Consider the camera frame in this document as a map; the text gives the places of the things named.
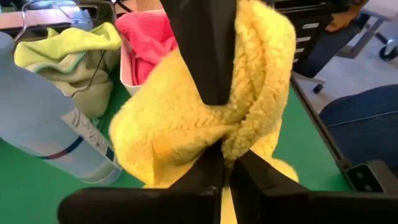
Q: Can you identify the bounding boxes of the green table mat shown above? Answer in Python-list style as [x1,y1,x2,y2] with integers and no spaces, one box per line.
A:
[0,62,352,224]

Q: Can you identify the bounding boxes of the yellow fluffy microfiber towel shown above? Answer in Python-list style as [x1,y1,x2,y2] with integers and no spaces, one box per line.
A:
[108,0,300,224]

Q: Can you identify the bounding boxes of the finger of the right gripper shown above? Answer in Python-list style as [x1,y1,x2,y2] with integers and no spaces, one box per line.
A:
[160,0,218,106]
[198,0,238,106]

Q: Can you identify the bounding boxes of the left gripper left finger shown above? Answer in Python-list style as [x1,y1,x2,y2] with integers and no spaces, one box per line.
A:
[57,141,227,224]

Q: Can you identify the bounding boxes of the black drawer cabinet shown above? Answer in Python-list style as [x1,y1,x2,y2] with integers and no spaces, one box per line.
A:
[269,0,338,79]

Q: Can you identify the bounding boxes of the clear plastic bin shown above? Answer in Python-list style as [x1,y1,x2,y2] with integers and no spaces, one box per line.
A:
[12,0,123,121]

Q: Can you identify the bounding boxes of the grey office chair base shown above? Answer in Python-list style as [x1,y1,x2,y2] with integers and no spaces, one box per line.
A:
[312,0,398,95]

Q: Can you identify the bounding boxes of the pink microfiber towel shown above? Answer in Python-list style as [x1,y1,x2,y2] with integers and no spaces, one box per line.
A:
[114,12,180,87]

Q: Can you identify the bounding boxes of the light blue spray bottle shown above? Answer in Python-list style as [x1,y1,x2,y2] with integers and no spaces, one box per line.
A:
[0,30,124,187]

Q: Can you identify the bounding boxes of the white plastic bin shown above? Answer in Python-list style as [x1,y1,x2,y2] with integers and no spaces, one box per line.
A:
[119,8,177,96]

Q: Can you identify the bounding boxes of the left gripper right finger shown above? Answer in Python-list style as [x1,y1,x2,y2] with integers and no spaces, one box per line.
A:
[229,148,398,224]

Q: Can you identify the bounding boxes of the sage green microfiber towel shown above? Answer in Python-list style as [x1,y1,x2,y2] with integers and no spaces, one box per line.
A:
[24,49,121,119]

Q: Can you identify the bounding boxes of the black table frame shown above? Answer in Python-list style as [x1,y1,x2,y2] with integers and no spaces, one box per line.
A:
[289,73,351,174]

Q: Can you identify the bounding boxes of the person's leg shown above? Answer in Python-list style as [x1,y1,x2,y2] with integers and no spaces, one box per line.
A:
[318,83,398,177]

